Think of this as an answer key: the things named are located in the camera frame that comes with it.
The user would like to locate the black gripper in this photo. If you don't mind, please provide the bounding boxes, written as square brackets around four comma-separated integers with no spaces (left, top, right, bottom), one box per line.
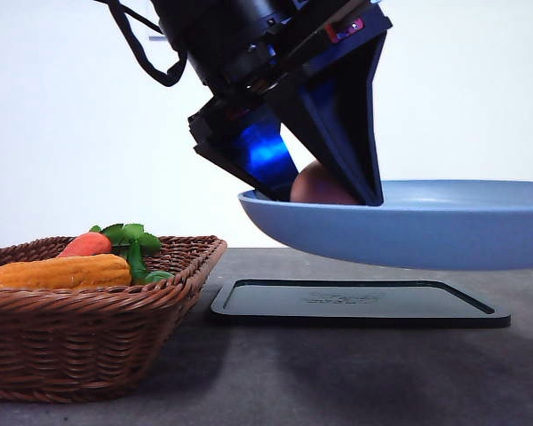
[187,0,391,206]

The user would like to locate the brown egg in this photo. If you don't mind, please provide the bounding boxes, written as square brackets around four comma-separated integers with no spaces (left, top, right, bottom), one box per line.
[290,160,361,203]

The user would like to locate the blue plate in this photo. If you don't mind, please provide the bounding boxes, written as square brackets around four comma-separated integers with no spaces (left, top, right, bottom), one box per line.
[238,179,533,270]

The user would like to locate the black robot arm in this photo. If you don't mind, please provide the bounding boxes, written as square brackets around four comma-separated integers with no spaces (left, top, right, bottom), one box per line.
[152,0,393,207]

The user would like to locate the brown wicker basket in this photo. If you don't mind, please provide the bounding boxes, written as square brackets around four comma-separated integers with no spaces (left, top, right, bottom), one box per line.
[0,235,227,404]

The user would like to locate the black tray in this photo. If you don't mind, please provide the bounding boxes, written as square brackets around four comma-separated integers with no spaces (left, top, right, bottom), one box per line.
[211,279,512,329]

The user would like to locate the green leafy toy vegetable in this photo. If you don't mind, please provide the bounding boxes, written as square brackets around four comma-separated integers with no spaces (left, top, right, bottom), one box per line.
[89,224,162,281]

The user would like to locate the green toy pepper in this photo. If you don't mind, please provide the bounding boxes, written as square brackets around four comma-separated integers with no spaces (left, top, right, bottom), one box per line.
[145,271,175,282]

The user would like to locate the orange toy carrot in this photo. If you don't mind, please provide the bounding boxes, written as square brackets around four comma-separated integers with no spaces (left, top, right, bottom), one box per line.
[58,232,112,257]

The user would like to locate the yellow toy corn cob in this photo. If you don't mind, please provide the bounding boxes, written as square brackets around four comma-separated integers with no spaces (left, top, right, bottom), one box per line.
[0,254,132,288]

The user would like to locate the black cable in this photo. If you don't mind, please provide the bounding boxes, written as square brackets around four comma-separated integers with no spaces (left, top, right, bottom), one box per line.
[94,0,188,87]

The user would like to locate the white wall socket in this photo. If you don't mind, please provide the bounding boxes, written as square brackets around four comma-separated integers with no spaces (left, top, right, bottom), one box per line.
[148,32,167,42]

